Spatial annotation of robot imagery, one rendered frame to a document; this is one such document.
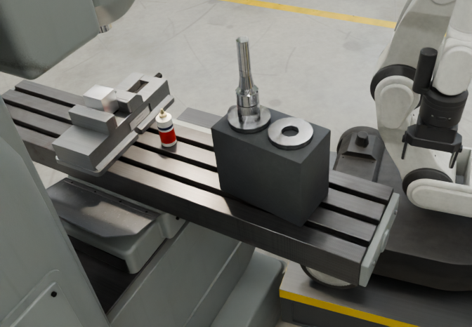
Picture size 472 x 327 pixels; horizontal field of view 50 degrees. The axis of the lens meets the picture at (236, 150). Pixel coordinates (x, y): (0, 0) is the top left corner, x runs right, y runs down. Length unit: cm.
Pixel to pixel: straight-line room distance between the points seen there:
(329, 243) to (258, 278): 89
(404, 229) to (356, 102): 154
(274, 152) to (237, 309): 98
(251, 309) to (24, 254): 110
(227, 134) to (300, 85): 216
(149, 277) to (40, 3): 74
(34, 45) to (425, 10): 82
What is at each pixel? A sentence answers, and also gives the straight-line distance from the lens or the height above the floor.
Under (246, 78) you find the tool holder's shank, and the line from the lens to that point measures 100.
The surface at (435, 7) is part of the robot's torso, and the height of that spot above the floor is 125.
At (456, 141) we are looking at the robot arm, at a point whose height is 101.
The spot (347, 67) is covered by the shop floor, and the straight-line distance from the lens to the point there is 336.
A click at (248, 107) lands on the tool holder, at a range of 103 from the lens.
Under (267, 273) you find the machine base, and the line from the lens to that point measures 195.
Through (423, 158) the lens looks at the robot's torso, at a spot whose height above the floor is 78.
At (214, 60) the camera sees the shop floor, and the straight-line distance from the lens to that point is 350.
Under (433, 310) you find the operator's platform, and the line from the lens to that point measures 168.
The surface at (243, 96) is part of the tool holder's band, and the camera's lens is 101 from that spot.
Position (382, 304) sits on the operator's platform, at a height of 40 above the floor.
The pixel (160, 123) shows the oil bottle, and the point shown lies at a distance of 129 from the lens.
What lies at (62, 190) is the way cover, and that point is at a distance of 141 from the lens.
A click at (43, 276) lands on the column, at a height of 107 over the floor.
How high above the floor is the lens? 179
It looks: 41 degrees down
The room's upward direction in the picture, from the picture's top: 7 degrees counter-clockwise
